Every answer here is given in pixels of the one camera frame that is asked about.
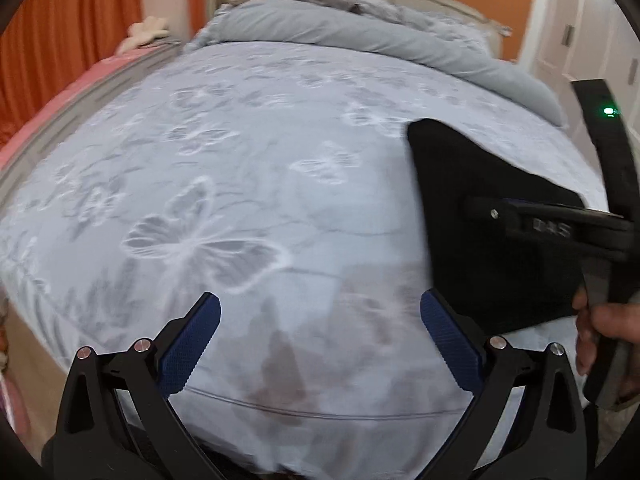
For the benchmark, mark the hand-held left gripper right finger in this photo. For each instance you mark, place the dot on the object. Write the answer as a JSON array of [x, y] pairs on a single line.
[[450, 342]]

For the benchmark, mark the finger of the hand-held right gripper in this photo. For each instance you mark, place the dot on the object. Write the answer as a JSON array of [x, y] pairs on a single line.
[[550, 225]]

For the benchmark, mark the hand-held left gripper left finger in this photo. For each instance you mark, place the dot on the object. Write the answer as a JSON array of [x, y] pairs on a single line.
[[192, 342]]

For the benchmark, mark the black pants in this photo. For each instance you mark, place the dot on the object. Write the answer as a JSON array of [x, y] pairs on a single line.
[[450, 170]]

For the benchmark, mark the person's right hand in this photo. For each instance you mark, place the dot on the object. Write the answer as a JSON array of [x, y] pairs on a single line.
[[586, 340]]

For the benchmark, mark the white wardrobe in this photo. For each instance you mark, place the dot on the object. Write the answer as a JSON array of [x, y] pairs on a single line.
[[580, 25]]

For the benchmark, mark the bed with butterfly sheet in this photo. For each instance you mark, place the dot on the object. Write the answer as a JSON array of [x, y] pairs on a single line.
[[240, 160]]

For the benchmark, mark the butterfly print pillow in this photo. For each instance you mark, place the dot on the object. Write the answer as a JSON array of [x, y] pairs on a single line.
[[400, 15]]

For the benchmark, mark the white drawer cabinet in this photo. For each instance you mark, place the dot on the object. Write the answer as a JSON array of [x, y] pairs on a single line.
[[85, 105]]

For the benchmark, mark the pink cloth cover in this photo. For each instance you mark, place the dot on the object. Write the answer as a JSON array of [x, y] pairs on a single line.
[[65, 95]]

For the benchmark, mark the dark grey garment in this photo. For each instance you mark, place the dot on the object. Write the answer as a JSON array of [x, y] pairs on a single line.
[[356, 8]]

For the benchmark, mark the grey duvet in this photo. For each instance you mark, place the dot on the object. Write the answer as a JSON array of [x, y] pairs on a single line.
[[325, 22]]

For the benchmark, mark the white flower plush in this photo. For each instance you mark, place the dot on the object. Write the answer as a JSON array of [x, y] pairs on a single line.
[[147, 29]]

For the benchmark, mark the wide orange curtain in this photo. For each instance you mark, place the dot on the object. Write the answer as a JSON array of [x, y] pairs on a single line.
[[65, 35]]

